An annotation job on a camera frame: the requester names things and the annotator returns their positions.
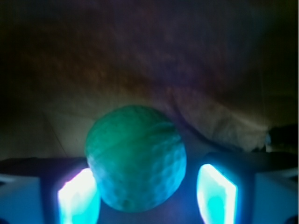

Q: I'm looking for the green dimpled foam ball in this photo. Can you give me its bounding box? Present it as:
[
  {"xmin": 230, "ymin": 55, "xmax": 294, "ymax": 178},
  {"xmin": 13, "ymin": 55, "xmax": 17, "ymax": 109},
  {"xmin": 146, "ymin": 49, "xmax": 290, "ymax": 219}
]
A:
[{"xmin": 85, "ymin": 105, "xmax": 187, "ymax": 212}]

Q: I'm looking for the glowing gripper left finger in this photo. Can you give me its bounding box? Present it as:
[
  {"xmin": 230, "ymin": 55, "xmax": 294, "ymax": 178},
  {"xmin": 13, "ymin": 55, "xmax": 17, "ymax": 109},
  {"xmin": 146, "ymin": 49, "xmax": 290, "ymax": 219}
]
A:
[{"xmin": 0, "ymin": 157, "xmax": 100, "ymax": 224}]

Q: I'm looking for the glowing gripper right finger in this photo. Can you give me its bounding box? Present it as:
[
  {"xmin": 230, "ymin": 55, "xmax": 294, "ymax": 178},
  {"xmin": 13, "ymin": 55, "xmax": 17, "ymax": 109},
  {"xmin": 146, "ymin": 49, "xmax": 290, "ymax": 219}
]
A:
[{"xmin": 196, "ymin": 152, "xmax": 299, "ymax": 224}]

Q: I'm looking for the brown paper bag bin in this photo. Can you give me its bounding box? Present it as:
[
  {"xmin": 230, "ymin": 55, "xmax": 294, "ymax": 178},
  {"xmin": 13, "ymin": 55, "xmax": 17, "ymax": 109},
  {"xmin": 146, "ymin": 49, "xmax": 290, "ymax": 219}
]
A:
[{"xmin": 0, "ymin": 0, "xmax": 299, "ymax": 159}]

